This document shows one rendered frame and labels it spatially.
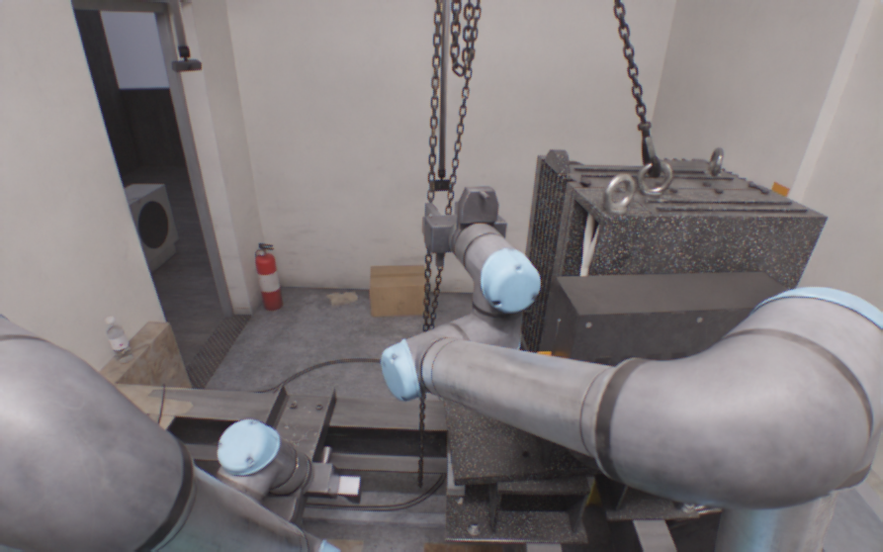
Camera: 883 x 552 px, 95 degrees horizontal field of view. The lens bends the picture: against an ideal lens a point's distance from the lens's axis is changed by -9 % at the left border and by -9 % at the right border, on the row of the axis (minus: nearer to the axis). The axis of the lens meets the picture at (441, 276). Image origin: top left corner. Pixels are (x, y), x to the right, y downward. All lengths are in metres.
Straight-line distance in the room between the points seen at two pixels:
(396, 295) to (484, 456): 2.13
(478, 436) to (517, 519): 0.28
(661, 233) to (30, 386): 0.88
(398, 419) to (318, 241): 2.16
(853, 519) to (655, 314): 1.24
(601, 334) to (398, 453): 1.22
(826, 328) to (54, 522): 0.50
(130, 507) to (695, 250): 0.92
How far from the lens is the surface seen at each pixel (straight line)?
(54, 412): 0.33
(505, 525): 1.44
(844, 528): 1.88
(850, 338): 0.40
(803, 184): 2.23
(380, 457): 1.88
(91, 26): 8.02
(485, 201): 0.68
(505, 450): 1.29
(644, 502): 1.60
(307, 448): 1.63
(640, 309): 0.82
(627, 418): 0.33
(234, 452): 0.68
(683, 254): 0.97
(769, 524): 0.50
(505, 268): 0.57
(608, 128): 3.34
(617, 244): 0.88
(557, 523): 1.47
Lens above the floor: 1.89
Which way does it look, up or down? 29 degrees down
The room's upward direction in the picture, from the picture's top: 2 degrees clockwise
